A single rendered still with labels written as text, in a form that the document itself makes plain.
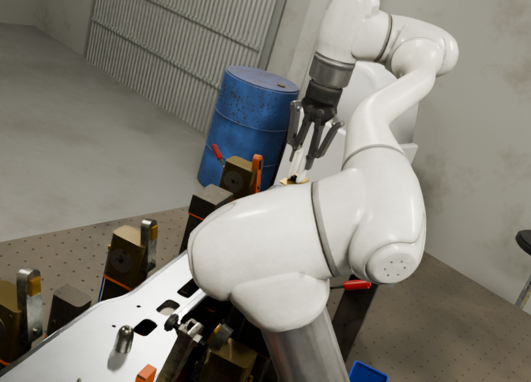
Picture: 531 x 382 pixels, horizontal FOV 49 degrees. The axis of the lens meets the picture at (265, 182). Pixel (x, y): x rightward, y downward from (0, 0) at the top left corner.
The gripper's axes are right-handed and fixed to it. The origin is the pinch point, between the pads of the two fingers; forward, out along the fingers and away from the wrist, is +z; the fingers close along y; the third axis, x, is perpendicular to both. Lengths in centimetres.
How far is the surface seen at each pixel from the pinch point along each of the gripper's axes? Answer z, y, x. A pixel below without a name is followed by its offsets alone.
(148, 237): 22.7, 20.3, 22.6
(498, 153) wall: 49, -19, -269
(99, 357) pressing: 28, 4, 52
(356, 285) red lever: 15.4, -24.1, 7.6
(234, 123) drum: 88, 141, -214
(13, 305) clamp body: 23, 20, 58
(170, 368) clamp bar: 13, -14, 58
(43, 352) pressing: 28, 11, 58
